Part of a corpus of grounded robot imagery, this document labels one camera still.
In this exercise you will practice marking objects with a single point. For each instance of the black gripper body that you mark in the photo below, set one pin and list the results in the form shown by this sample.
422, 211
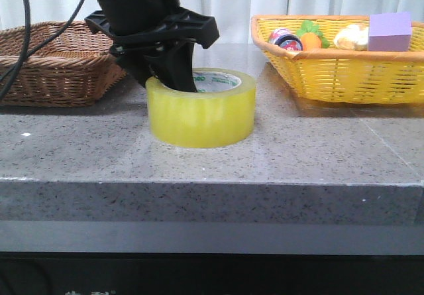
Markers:
146, 25

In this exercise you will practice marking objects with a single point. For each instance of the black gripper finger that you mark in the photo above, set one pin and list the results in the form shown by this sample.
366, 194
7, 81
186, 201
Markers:
136, 65
171, 63

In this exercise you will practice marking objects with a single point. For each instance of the yellow packing tape roll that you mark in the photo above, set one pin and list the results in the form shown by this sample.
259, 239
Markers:
221, 112

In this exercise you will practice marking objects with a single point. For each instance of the brown wicker basket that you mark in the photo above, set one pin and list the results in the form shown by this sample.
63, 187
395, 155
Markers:
74, 70

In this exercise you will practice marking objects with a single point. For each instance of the small round jar dark lid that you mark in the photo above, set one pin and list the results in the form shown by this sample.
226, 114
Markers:
285, 39

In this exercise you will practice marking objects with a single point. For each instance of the orange toy carrot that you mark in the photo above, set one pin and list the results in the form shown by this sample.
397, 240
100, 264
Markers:
311, 36

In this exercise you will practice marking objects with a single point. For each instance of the yellow wicker basket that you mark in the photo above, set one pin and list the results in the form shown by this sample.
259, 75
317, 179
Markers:
343, 76

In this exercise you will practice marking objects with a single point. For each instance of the cream toy bread roll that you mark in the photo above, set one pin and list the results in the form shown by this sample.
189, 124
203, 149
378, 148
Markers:
352, 37

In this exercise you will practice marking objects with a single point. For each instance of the purple foam block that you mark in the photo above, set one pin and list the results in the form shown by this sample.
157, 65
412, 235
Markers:
389, 32

